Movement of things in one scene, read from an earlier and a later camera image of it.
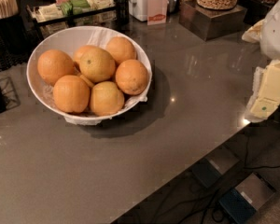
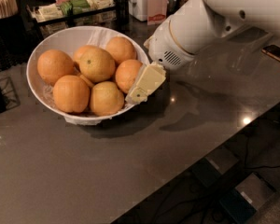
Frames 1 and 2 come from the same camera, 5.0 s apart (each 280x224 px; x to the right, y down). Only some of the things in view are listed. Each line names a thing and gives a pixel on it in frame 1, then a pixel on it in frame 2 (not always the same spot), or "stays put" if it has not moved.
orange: (54, 63) stays put
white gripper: (276, 32) -> (164, 47)
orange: (132, 77) stays put
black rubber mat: (13, 49) stays put
